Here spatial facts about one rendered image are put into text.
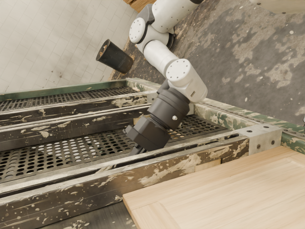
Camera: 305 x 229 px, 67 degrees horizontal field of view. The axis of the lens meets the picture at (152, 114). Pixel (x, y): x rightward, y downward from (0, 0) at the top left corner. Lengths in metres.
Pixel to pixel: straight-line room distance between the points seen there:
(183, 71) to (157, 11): 0.25
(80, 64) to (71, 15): 1.08
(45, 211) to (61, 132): 0.45
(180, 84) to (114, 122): 0.45
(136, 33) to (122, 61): 4.15
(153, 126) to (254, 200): 0.26
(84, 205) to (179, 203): 0.19
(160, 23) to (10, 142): 0.63
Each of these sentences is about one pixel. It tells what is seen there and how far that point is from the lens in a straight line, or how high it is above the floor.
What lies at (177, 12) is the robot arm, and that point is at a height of 1.30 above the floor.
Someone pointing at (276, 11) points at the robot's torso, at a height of 1.19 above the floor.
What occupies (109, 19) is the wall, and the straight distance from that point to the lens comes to 6.22.
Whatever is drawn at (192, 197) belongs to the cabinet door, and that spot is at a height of 1.18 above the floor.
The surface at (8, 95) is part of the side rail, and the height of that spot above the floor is 1.61.
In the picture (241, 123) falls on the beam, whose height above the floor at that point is 0.90.
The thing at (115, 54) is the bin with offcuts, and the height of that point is 0.42.
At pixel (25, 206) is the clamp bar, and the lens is 0.50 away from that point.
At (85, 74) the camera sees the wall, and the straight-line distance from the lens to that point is 5.78.
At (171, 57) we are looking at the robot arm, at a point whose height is 1.27.
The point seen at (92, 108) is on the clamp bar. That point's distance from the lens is 1.17.
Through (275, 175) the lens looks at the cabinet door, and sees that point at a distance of 0.63.
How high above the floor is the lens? 1.54
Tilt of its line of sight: 28 degrees down
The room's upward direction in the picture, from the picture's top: 61 degrees counter-clockwise
